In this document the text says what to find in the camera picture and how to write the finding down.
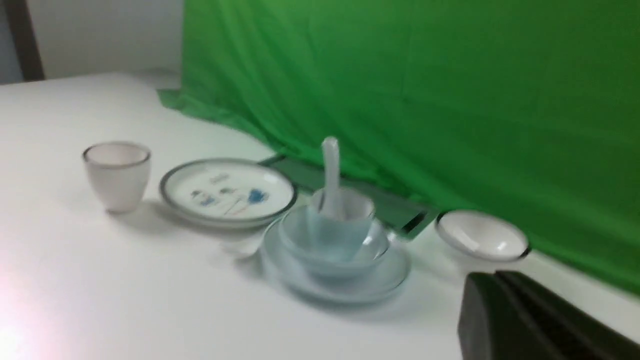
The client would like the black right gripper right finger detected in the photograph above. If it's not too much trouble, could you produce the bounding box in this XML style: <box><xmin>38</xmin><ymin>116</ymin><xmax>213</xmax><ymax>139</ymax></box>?
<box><xmin>496</xmin><ymin>271</ymin><xmax>640</xmax><ymax>360</ymax></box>

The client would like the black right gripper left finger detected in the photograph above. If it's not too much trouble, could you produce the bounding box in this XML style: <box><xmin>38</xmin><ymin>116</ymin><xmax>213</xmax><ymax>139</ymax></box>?
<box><xmin>457</xmin><ymin>272</ymin><xmax>567</xmax><ymax>360</ymax></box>

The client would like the light blue shallow bowl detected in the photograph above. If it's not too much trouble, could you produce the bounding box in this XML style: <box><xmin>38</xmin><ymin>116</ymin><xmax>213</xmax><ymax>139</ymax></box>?
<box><xmin>276</xmin><ymin>206</ymin><xmax>391</xmax><ymax>279</ymax></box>

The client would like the light blue small cup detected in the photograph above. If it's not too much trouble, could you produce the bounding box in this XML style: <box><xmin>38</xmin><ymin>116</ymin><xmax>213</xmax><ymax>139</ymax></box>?
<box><xmin>306</xmin><ymin>187</ymin><xmax>376</xmax><ymax>253</ymax></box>

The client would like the white bowl dark rim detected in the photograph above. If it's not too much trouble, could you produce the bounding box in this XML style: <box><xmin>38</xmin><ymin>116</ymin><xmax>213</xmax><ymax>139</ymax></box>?
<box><xmin>435</xmin><ymin>209</ymin><xmax>532</xmax><ymax>264</ymax></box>

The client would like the light blue plate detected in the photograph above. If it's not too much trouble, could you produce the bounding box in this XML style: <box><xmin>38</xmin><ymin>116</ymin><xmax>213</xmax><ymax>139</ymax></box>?
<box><xmin>259</xmin><ymin>220</ymin><xmax>412</xmax><ymax>305</ymax></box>

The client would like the dark metal tray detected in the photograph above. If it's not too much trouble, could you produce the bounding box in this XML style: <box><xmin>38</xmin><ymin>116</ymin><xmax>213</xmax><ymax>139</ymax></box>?
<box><xmin>257</xmin><ymin>154</ymin><xmax>441</xmax><ymax>241</ymax></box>

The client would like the green backdrop cloth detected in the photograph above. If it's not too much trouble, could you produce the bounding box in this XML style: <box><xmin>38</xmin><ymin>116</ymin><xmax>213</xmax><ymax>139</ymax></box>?
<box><xmin>158</xmin><ymin>0</ymin><xmax>640</xmax><ymax>295</ymax></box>

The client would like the white ceramic spoon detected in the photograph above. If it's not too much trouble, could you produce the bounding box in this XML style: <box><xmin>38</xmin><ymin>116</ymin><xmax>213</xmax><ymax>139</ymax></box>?
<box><xmin>221</xmin><ymin>234</ymin><xmax>263</xmax><ymax>260</ymax></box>

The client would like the white patterned plate black rim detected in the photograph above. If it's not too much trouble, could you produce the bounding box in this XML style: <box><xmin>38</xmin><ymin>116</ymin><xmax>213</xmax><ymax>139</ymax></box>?
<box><xmin>158</xmin><ymin>157</ymin><xmax>298</xmax><ymax>229</ymax></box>

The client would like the white cup dark rim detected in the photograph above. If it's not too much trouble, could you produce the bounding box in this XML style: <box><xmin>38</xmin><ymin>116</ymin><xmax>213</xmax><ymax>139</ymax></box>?
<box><xmin>81</xmin><ymin>140</ymin><xmax>153</xmax><ymax>214</ymax></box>

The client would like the dark wooden post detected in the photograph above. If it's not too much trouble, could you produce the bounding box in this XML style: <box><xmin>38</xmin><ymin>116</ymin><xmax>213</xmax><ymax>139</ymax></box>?
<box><xmin>2</xmin><ymin>0</ymin><xmax>46</xmax><ymax>82</ymax></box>

